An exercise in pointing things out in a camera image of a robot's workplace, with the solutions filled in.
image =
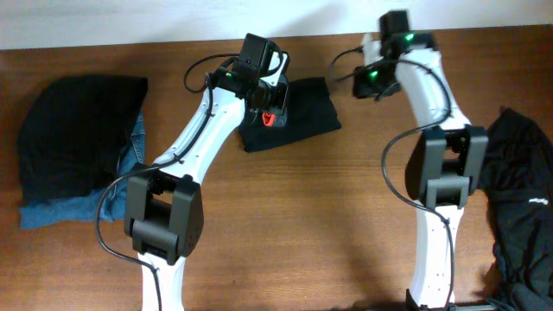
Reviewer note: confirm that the folded black garment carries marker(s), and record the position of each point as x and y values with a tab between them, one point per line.
72	136

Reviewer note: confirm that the black shirt with logo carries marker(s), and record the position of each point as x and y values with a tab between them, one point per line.
517	180

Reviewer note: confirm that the black leggings red-grey waistband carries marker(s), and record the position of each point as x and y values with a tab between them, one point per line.
310	112

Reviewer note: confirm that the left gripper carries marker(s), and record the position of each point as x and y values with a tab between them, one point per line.
276	109

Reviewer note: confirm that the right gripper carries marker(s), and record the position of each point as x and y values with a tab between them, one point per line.
362	90

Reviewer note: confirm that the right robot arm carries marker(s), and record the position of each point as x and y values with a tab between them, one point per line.
444	167

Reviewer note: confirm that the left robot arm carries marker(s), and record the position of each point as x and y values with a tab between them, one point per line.
164	213

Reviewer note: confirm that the folded blue jeans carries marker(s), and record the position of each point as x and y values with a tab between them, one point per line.
41	213

